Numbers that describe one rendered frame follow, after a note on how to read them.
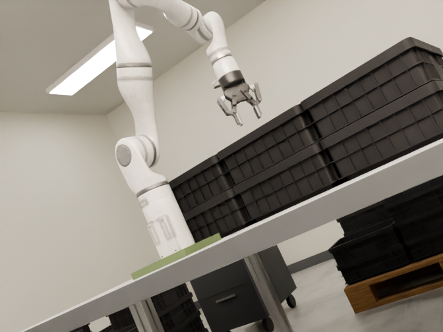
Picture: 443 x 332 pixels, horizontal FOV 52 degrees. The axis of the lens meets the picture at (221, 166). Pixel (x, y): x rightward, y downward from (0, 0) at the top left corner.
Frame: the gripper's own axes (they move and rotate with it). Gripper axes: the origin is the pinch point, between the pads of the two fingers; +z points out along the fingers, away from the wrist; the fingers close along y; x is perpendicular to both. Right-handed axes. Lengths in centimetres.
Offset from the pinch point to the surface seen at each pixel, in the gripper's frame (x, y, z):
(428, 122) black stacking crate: -39, 25, 25
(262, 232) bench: -56, -22, 31
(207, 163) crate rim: 1.4, -17.0, 7.9
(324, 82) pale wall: 298, 173, -69
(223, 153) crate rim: -3.2, -12.4, 7.8
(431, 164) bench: -72, 0, 31
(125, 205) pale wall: 433, -64, -50
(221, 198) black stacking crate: 1.9, -17.4, 19.0
